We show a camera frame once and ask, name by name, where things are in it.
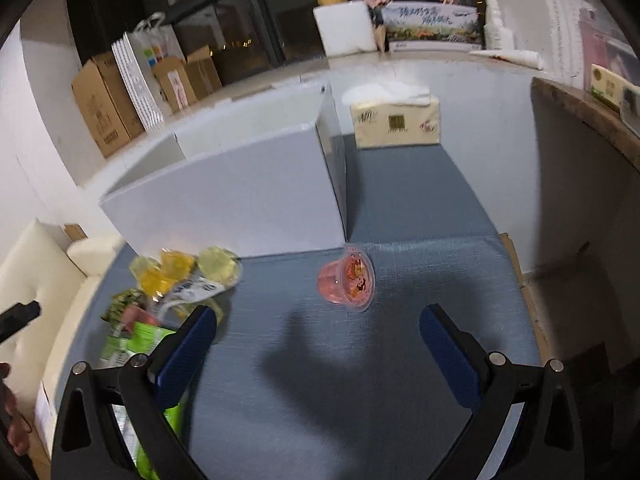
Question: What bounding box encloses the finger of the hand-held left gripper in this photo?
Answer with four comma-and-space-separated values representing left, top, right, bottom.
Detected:
0, 301, 41, 343

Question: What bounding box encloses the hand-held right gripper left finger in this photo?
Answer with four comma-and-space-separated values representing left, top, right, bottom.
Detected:
50, 304, 218, 480

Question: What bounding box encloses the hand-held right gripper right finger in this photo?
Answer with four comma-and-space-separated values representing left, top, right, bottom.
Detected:
419, 304, 586, 480

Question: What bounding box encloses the dark green snack packet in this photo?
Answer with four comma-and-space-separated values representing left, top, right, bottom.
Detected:
101, 287, 152, 325

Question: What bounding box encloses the pale yellow jelly cup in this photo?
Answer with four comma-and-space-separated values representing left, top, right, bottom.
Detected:
130, 255, 164, 290

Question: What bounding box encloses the pink jelly cup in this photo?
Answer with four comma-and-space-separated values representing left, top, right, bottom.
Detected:
318, 243, 376, 314

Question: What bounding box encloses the white box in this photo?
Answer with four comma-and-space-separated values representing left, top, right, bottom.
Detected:
99, 81, 348, 271

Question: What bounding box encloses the person's left hand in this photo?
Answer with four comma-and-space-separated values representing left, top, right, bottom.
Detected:
0, 362, 34, 456

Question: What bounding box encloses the cream sofa cushion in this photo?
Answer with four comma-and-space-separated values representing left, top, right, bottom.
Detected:
0, 217, 127, 461

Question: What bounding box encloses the blue cloth cover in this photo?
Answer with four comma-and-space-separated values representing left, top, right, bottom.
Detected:
65, 134, 547, 480

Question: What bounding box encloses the tall cardboard box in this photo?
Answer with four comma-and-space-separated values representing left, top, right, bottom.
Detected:
71, 51, 147, 159

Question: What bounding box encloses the yellow tissue pack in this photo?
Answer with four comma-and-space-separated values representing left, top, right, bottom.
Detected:
341, 81, 442, 150

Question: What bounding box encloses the small cardboard box pink label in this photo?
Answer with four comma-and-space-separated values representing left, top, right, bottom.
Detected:
152, 56, 199, 114

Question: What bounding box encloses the patterned white paper bag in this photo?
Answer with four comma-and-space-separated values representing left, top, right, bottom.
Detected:
111, 12, 187, 133

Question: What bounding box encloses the landscape printed box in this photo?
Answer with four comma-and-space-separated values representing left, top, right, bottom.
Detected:
384, 1, 485, 54

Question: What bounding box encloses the white foam block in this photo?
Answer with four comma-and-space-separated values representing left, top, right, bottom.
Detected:
313, 0, 379, 56

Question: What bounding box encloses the small figurine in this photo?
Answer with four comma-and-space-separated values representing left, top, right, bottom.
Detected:
363, 0, 390, 54

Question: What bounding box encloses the black window frame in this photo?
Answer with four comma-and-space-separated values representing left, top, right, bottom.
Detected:
65, 0, 482, 88

